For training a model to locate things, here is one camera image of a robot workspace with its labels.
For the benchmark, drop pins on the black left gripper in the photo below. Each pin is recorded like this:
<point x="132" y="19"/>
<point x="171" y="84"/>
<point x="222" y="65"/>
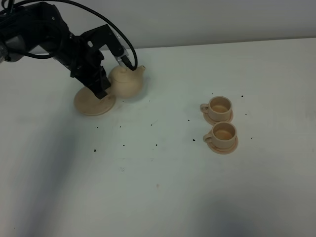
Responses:
<point x="84" y="64"/>

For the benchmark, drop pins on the beige ceramic teapot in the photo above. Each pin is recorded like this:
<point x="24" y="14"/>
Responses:
<point x="126" y="83"/>

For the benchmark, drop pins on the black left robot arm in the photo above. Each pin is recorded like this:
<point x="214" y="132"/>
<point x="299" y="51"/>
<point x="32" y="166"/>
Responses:
<point x="38" y="31"/>

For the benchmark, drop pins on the beige teapot saucer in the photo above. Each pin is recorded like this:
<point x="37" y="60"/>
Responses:
<point x="86" y="103"/>

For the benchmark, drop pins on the far beige cup saucer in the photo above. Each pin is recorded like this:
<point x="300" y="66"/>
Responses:
<point x="214" y="117"/>

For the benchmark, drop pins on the beige cup saucer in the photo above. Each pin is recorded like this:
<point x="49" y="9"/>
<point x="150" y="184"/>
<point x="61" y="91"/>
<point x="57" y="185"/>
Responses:
<point x="214" y="117"/>
<point x="224" y="151"/>

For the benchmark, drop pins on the far beige teacup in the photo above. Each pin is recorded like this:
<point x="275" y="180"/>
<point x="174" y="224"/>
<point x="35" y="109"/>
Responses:
<point x="217" y="104"/>

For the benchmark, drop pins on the beige teacup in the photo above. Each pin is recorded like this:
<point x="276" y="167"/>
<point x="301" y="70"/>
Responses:
<point x="217" y="104"/>
<point x="222" y="136"/>

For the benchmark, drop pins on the near beige teacup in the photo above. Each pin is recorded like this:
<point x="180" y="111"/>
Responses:
<point x="222" y="136"/>

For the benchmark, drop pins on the near beige cup saucer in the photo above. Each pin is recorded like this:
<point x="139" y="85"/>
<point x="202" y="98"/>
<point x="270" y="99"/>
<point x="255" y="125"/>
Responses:
<point x="224" y="151"/>

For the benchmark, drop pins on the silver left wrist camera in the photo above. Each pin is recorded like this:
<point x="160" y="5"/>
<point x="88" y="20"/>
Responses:
<point x="108" y="42"/>

